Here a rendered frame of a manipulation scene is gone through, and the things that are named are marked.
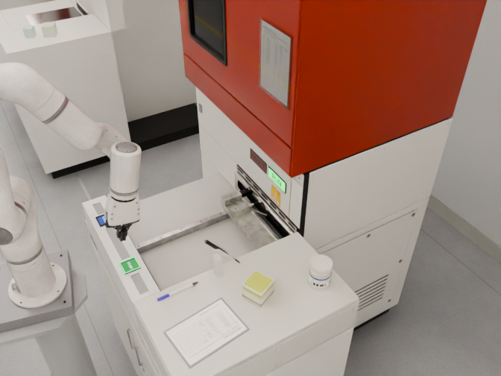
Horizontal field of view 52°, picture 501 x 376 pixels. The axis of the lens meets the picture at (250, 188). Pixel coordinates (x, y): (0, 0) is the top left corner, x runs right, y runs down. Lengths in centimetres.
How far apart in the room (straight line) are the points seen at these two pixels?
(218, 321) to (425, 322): 156
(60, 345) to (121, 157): 88
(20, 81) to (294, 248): 101
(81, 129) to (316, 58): 66
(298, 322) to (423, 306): 148
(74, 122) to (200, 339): 70
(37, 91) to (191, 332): 79
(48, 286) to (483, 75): 233
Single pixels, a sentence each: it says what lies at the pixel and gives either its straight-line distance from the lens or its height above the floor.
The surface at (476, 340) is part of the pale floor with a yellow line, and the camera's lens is 293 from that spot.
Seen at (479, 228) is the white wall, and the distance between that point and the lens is 336.
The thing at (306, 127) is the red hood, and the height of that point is 140.
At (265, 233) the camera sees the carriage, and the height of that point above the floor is 88.
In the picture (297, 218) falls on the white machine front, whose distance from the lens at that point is 181.
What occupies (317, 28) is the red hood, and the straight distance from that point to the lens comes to 143.
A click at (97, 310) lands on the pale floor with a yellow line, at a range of 292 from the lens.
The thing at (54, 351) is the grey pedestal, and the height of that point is 59.
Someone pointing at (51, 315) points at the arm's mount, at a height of 84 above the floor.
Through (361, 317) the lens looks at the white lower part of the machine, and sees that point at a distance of 266.
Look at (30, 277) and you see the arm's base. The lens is 181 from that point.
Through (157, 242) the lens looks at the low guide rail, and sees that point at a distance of 200.
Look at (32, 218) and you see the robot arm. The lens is 174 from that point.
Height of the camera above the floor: 225
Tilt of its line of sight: 40 degrees down
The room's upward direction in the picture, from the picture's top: straight up
